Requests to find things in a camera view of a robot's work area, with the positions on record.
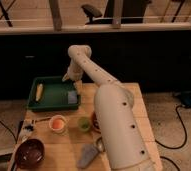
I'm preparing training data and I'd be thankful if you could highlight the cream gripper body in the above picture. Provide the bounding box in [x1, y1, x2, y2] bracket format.
[62, 63, 83, 81]

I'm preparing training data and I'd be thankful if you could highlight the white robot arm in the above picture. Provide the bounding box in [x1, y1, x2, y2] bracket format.
[63, 45, 155, 171]

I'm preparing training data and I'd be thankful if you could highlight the green plastic tray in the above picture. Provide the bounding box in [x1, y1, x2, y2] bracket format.
[27, 76, 81, 112]

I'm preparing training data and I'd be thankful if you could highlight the yellow corn cob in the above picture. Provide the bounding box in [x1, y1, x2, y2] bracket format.
[35, 84, 43, 102]

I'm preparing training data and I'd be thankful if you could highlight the small green cup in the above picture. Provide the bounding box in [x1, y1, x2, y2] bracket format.
[78, 117, 91, 132]

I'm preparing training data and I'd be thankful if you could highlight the white cup with orange inside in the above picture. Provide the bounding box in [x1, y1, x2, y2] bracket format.
[49, 115, 66, 134]

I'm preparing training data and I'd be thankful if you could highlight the red bowl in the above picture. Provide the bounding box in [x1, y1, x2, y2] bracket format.
[91, 112, 100, 133]

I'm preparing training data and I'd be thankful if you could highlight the wooden table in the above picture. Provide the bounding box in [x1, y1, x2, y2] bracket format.
[16, 83, 163, 171]

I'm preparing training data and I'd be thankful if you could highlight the black and white brush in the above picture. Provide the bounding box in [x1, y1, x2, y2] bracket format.
[18, 125, 34, 143]

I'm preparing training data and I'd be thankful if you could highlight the metal measuring cup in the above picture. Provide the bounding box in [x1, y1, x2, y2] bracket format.
[95, 137, 105, 152]

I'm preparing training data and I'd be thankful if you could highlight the grey cloth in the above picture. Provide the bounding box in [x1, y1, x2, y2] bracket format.
[76, 144, 99, 169]

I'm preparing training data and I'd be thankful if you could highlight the black office chair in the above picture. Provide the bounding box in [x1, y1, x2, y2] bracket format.
[80, 0, 153, 25]

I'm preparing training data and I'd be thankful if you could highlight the dark brown bowl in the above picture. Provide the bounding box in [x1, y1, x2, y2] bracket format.
[15, 139, 45, 169]

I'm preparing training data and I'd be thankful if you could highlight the dark blue power box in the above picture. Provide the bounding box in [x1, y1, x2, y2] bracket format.
[176, 92, 191, 108]

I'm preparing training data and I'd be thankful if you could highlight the black cable on floor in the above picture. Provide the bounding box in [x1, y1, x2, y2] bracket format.
[154, 104, 189, 171]

